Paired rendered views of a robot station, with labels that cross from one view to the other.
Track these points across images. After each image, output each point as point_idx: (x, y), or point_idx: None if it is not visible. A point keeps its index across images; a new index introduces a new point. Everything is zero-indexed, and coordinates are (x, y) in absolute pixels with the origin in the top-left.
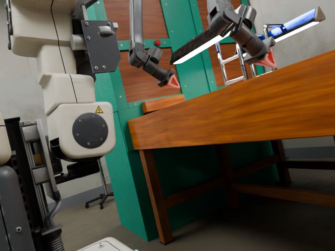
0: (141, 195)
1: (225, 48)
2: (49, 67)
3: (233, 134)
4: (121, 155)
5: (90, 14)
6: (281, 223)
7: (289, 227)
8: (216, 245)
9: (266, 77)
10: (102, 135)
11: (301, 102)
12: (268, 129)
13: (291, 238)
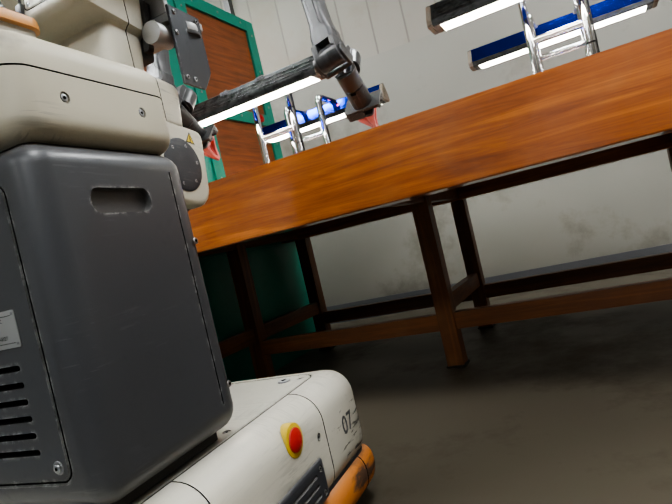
0: None
1: (235, 129)
2: (117, 60)
3: (344, 202)
4: None
5: None
6: (351, 379)
7: (364, 380)
8: None
9: (396, 125)
10: (197, 175)
11: (437, 150)
12: (396, 187)
13: (374, 386)
